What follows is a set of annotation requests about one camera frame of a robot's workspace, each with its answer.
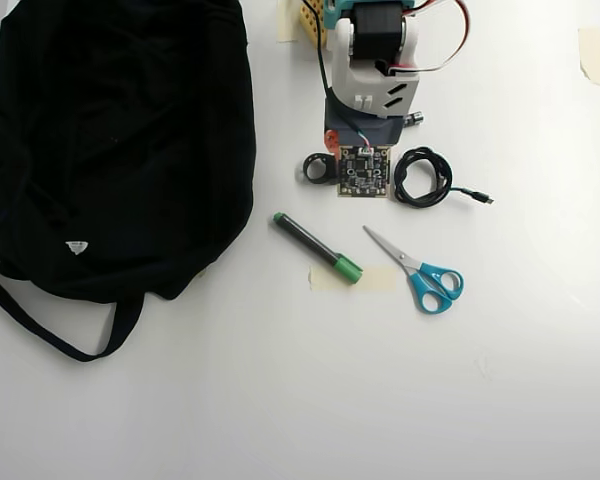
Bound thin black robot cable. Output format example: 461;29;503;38
315;27;364;134

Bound dark grey-blue gripper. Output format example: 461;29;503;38
323;99;405;156

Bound square camera circuit board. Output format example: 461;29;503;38
336;144;392;200

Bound black plastic ring clip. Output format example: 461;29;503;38
301;152;339;187

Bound black fabric bag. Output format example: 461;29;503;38
0;0;258;364

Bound red and white servo wire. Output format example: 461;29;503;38
393;0;474;76

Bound yellow perforated robot base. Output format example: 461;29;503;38
298;0;331;49

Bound long beige masking tape strip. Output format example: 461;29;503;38
308;264;398;294

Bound coiled black USB cable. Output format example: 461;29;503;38
392;146;495;210

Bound blue-handled scissors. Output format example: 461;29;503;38
362;225;465;315

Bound torn beige masking tape piece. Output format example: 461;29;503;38
578;28;600;89

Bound green and black marker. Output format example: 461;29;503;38
272;211;365;286

